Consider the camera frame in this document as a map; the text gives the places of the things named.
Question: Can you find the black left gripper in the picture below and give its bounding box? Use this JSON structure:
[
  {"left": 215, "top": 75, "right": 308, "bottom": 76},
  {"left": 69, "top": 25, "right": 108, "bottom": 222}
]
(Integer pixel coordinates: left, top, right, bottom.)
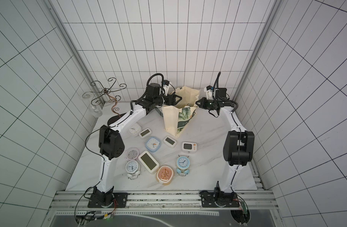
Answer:
[{"left": 154, "top": 93, "right": 183, "bottom": 106}]

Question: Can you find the clear wine glass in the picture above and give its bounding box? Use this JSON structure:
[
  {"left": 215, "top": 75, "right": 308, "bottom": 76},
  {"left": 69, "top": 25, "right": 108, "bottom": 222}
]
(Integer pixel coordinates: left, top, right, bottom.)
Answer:
[{"left": 79, "top": 91, "right": 103, "bottom": 118}]

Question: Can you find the copper jewelry stand dark base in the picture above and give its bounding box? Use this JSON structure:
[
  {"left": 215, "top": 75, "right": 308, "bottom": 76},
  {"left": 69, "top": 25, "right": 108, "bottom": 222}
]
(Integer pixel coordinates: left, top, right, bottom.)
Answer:
[{"left": 84, "top": 77, "right": 127, "bottom": 124}]

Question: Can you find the blue square alarm clock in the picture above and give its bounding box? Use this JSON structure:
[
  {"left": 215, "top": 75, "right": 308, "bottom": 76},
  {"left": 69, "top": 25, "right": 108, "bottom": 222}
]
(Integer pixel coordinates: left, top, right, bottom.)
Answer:
[{"left": 145, "top": 136, "right": 161, "bottom": 153}]

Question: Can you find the floral canvas tote bag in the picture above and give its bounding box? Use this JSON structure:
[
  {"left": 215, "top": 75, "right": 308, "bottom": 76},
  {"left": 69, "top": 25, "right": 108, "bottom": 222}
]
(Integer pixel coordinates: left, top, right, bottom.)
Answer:
[{"left": 162, "top": 86, "right": 200, "bottom": 138}]

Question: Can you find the white twin-bell alarm clock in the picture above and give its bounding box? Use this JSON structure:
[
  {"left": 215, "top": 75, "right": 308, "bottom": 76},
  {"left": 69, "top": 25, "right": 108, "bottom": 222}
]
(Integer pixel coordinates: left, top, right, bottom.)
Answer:
[{"left": 126, "top": 160, "right": 141, "bottom": 180}]

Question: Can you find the white orange digital timer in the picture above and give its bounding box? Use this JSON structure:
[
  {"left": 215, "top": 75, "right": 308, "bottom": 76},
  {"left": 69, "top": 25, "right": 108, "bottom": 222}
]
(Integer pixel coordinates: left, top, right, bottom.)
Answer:
[{"left": 182, "top": 141, "right": 198, "bottom": 153}]

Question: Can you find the white square alarm clock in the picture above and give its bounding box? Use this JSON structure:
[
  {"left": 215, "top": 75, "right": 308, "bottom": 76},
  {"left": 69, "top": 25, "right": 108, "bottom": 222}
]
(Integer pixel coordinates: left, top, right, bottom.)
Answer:
[{"left": 128, "top": 123, "right": 142, "bottom": 137}]

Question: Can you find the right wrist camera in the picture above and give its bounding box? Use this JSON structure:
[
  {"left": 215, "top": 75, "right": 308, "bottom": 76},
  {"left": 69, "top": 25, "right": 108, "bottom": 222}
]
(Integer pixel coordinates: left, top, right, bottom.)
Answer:
[{"left": 205, "top": 85, "right": 216, "bottom": 100}]

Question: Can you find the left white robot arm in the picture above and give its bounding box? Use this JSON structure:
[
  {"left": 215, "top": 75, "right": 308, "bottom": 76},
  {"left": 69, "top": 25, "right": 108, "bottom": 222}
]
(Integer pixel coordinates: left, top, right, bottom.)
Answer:
[{"left": 90, "top": 80, "right": 179, "bottom": 208}]

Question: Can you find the pink round alarm clock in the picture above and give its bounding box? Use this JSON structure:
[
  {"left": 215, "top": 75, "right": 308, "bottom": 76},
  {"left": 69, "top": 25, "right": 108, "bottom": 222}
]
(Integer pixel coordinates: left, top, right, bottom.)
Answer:
[{"left": 126, "top": 147, "right": 140, "bottom": 161}]

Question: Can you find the small white digital clock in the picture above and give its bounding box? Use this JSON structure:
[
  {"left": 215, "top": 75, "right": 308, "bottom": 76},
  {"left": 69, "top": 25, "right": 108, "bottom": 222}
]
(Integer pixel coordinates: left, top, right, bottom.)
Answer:
[{"left": 138, "top": 128, "right": 152, "bottom": 139}]

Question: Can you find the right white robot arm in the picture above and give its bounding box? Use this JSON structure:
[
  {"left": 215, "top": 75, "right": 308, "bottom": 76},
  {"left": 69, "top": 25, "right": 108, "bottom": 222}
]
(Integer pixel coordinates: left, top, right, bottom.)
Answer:
[{"left": 196, "top": 86, "right": 255, "bottom": 208}]

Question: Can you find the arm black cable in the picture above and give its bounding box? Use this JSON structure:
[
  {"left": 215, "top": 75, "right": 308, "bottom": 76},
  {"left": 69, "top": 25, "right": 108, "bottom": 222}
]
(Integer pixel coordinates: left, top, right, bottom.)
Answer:
[
  {"left": 214, "top": 71, "right": 239, "bottom": 114},
  {"left": 144, "top": 73, "right": 165, "bottom": 97}
]

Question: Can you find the blue twin-bell alarm clock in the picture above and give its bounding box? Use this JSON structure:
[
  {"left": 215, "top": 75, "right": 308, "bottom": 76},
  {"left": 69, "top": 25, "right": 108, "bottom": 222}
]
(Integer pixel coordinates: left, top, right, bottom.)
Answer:
[{"left": 176, "top": 156, "right": 190, "bottom": 176}]

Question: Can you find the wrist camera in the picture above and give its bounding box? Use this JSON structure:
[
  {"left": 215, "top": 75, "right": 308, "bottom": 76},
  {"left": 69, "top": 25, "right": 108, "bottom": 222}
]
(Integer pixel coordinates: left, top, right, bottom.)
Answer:
[
  {"left": 205, "top": 85, "right": 216, "bottom": 100},
  {"left": 162, "top": 80, "right": 170, "bottom": 96}
]

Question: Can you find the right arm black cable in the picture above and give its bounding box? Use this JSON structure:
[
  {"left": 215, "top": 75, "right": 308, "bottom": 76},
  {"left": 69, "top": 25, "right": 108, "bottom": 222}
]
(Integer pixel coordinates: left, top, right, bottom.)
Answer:
[{"left": 214, "top": 71, "right": 239, "bottom": 114}]

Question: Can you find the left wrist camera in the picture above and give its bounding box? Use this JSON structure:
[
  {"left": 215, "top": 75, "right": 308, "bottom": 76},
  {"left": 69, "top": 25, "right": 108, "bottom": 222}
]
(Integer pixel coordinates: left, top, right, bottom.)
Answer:
[{"left": 162, "top": 80, "right": 170, "bottom": 96}]

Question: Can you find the aluminium mounting rail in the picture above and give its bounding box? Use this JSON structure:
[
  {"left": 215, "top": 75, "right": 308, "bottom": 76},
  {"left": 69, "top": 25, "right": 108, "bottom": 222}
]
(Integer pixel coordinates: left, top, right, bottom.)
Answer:
[{"left": 50, "top": 191, "right": 279, "bottom": 213}]

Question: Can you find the large white digital clock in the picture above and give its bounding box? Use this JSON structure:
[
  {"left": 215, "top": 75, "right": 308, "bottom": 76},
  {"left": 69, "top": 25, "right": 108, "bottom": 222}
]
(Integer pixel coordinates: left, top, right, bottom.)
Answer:
[{"left": 138, "top": 150, "right": 160, "bottom": 174}]

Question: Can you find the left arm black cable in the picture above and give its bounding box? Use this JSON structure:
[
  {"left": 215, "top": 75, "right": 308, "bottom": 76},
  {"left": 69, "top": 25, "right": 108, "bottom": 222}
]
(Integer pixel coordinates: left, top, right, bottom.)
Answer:
[{"left": 144, "top": 73, "right": 165, "bottom": 97}]

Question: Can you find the orange cream round clock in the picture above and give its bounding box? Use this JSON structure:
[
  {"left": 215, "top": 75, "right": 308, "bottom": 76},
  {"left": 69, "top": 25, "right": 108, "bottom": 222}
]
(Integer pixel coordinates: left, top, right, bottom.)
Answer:
[{"left": 156, "top": 165, "right": 174, "bottom": 185}]

